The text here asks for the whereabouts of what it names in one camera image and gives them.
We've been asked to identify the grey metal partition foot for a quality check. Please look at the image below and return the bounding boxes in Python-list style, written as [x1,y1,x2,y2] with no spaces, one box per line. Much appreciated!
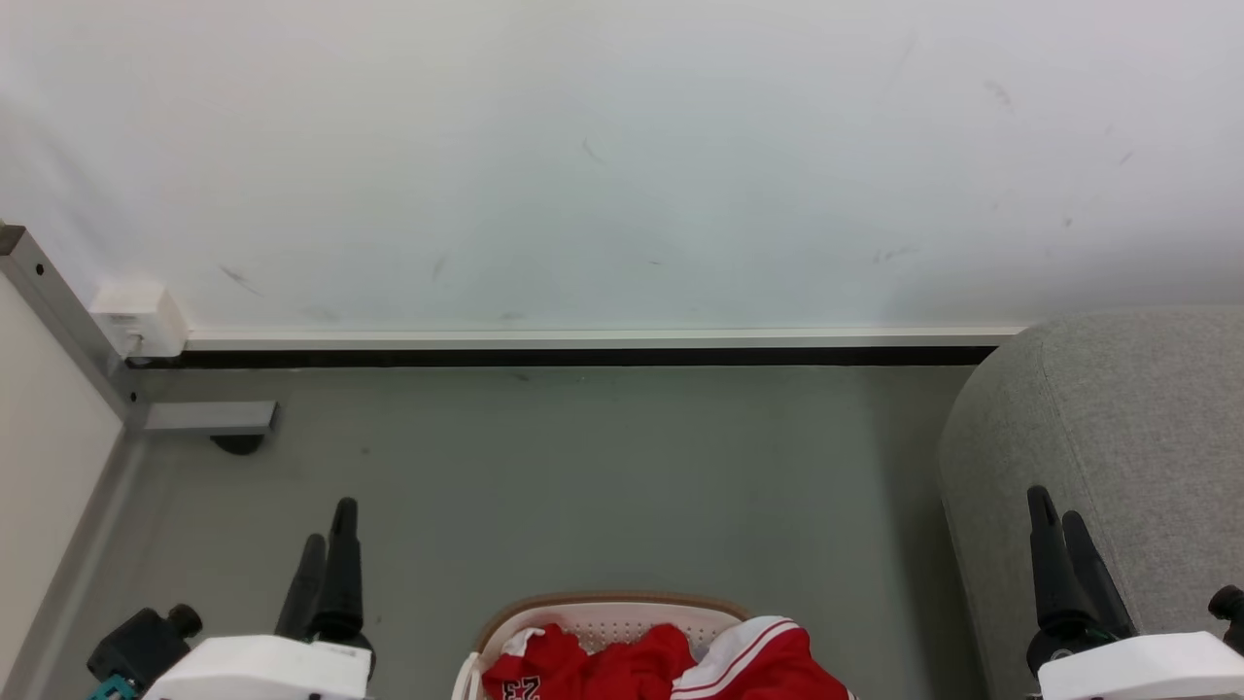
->
[142,401,280,437]

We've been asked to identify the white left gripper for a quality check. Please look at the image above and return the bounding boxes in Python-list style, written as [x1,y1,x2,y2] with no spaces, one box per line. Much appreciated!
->
[142,497,374,700]

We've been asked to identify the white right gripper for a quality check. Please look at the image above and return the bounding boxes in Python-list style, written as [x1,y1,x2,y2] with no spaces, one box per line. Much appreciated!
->
[1026,485,1244,700]

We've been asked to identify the red jersey with lettering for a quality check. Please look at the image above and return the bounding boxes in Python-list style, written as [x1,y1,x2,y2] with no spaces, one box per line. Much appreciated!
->
[482,623,699,700]

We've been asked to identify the grey fabric sofa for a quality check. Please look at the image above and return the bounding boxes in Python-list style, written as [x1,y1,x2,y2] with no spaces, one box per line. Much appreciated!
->
[937,308,1244,700]

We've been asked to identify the red shorts white stripes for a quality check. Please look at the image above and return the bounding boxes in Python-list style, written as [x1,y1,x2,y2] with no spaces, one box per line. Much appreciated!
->
[671,614,856,700]

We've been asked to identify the white wall socket box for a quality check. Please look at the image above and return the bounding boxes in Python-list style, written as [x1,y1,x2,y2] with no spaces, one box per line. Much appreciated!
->
[88,280,189,361]

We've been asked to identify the white laundry basket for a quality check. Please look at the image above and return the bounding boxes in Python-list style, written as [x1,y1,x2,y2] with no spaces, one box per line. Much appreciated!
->
[452,590,754,700]

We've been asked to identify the black white baseboard strip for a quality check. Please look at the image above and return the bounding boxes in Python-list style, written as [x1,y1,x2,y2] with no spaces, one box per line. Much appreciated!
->
[126,327,1029,370]

